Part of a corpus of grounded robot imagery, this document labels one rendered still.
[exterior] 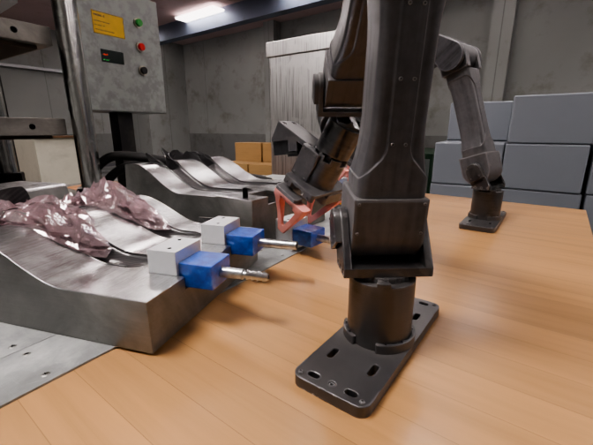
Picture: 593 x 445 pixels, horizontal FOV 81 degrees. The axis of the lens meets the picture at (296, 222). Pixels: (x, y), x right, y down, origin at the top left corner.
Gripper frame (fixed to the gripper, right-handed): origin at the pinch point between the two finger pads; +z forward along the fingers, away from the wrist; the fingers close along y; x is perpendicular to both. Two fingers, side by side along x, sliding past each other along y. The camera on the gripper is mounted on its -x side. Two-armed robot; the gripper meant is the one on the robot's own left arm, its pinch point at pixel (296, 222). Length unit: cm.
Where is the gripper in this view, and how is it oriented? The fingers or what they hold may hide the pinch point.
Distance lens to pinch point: 62.2
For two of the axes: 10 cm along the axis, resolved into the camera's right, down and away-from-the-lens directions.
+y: -6.2, 2.1, -7.6
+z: -3.9, 7.6, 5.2
